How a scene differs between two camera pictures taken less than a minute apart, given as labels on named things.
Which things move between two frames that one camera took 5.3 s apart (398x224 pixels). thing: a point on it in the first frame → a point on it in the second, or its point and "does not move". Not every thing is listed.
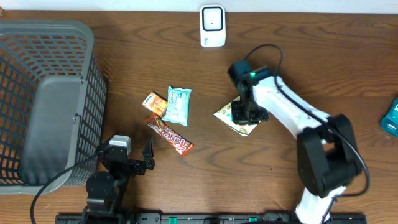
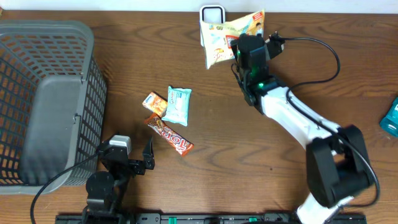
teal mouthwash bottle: x=390 y=122 does not move
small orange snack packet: x=156 y=103 does not move
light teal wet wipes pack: x=178 y=103 does not move
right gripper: x=238 y=119 → x=235 y=43
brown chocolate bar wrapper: x=169 y=135 does not move
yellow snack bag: x=224 y=114 → x=216 y=38
